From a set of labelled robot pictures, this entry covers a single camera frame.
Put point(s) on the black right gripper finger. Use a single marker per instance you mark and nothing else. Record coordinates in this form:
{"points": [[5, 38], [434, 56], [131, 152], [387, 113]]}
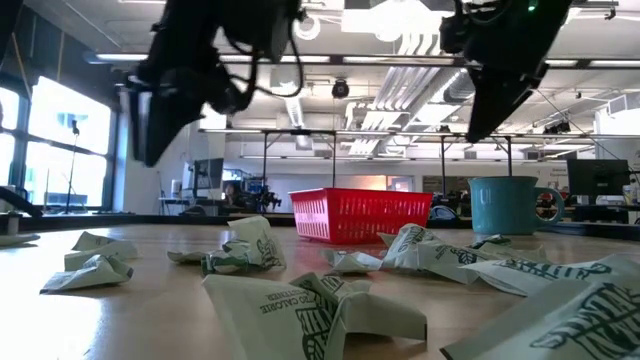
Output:
{"points": [[495, 100]]}

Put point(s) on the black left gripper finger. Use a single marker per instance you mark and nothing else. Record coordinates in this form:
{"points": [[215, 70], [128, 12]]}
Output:
{"points": [[136, 120], [165, 127]]}

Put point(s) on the white green sweetener packet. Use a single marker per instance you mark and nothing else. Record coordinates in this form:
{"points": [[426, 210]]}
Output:
{"points": [[15, 239], [250, 310], [407, 245], [90, 275], [100, 255], [450, 260], [540, 275], [352, 262], [260, 237], [92, 241], [186, 257], [505, 249], [575, 325], [380, 312], [222, 261]]}

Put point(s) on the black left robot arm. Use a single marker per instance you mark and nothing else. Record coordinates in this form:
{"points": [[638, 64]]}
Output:
{"points": [[260, 25]]}

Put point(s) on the black computer monitor on arm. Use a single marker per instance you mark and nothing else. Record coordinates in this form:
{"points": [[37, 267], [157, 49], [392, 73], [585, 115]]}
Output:
{"points": [[209, 175]]}

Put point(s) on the background blue black robot arm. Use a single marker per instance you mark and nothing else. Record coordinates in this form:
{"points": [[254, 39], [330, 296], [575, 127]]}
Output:
{"points": [[265, 197]]}

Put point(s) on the person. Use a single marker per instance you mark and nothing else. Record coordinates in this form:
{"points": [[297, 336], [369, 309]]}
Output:
{"points": [[231, 194]]}

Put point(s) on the teal ceramic mug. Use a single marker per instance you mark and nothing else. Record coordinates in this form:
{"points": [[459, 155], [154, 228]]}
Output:
{"points": [[502, 205]]}

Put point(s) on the white finned ceiling light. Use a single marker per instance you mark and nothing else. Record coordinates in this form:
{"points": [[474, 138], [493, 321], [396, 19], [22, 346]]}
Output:
{"points": [[395, 17]]}

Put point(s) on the blue rounded object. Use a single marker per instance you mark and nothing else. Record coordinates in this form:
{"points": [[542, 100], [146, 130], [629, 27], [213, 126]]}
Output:
{"points": [[442, 214]]}

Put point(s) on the black wide computer monitor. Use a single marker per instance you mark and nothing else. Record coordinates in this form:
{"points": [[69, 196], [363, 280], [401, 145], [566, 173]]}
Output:
{"points": [[597, 177]]}

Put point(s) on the black slanted strut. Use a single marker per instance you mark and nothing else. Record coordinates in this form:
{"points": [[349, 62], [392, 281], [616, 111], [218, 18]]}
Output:
{"points": [[20, 201]]}

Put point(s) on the black ceiling spotlight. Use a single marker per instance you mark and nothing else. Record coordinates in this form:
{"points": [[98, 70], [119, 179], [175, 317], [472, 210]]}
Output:
{"points": [[340, 89]]}

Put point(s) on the red plastic slotted basket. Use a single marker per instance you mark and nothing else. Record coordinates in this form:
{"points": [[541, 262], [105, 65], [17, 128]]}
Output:
{"points": [[360, 215]]}

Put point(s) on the folded white green sweetener packet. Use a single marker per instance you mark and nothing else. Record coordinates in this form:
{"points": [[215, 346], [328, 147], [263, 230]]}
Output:
{"points": [[380, 312]]}

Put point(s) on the silver ventilation duct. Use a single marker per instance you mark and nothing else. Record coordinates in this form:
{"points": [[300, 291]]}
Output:
{"points": [[457, 89]]}

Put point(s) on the black metal workstation frame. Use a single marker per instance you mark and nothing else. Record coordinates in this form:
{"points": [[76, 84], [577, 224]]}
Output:
{"points": [[300, 132], [450, 135]]}

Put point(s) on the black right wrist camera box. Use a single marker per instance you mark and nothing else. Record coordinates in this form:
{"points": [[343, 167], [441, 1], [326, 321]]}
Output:
{"points": [[455, 32]]}

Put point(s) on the black table edge rail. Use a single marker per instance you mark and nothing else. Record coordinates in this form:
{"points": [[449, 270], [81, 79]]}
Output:
{"points": [[150, 220]]}

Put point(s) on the grey cylinder post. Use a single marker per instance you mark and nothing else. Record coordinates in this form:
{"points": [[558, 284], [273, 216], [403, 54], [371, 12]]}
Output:
{"points": [[12, 223]]}

